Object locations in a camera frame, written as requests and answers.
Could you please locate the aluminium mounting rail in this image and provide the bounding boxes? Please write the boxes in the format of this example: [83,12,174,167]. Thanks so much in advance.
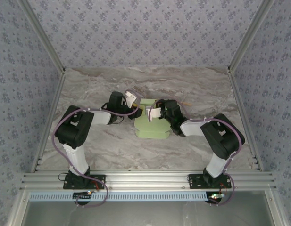
[17,171,277,191]

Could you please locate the light green paper box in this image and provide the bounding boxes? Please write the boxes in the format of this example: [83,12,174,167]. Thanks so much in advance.
[133,98,171,140]

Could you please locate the aluminium frame bar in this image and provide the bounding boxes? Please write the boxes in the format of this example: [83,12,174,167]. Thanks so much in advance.
[265,189,286,226]
[7,190,30,226]

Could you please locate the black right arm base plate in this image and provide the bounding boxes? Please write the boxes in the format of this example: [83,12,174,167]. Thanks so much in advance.
[188,173,232,189]

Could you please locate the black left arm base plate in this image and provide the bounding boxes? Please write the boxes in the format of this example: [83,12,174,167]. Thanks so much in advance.
[63,174,106,190]

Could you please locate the grey metal panel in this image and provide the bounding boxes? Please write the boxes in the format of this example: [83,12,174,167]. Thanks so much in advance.
[22,200,275,226]

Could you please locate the pale blue slotted cable duct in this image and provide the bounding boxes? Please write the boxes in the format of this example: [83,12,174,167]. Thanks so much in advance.
[28,191,221,202]

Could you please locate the small black circuit board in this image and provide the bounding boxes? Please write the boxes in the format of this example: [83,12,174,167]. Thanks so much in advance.
[73,191,93,201]
[207,192,225,203]

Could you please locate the aluminium frame post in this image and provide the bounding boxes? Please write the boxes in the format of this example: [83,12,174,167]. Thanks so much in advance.
[227,0,277,73]
[17,0,67,75]

